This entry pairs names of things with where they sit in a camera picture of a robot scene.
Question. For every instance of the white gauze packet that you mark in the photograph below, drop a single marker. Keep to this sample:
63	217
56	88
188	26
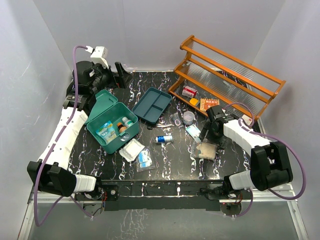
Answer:
131	150

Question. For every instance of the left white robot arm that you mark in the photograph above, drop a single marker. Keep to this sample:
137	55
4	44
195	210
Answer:
50	172

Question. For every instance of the blue white bandage packet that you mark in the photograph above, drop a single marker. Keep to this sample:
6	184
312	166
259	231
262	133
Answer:
145	161

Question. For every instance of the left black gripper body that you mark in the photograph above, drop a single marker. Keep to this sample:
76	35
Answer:
103	78

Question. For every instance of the yellow grey sponge block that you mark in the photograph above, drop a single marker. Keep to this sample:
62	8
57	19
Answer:
194	101

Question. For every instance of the orange spiral notepad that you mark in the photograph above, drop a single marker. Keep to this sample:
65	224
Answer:
206	103

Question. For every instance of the green medicine kit box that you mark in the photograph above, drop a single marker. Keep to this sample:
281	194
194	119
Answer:
108	108

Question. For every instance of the clear round plastic jar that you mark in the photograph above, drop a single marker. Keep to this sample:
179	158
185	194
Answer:
188	118

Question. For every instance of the black front base bar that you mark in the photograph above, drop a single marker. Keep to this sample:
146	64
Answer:
118	195

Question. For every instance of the orange cap medicine bottle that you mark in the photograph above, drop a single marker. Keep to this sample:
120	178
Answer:
121	127

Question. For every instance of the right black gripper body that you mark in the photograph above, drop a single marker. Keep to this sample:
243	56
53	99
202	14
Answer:
216	138

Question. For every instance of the bagged tape roll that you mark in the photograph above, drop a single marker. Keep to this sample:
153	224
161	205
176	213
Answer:
176	120

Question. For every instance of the beige cotton ball bag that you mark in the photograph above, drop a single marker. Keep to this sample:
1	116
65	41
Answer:
203	150

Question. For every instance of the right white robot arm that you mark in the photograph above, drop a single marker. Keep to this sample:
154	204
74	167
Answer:
269	161

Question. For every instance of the blue cotton swab bag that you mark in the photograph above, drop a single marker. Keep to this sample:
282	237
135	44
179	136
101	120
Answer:
107	132

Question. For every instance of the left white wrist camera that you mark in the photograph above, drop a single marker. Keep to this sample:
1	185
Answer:
98	55

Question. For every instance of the white green medicine bottle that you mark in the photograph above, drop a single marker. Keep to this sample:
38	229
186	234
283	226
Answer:
127	122

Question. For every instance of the blue white bandage roll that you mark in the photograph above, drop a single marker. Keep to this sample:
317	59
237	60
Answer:
164	139

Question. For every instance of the blue white mask packet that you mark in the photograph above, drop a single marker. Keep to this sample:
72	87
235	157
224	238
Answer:
194	132

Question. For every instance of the orange wooden shelf rack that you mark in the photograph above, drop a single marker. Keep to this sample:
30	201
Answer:
216	74

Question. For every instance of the red white medicine box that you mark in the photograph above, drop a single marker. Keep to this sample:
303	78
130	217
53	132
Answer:
189	92

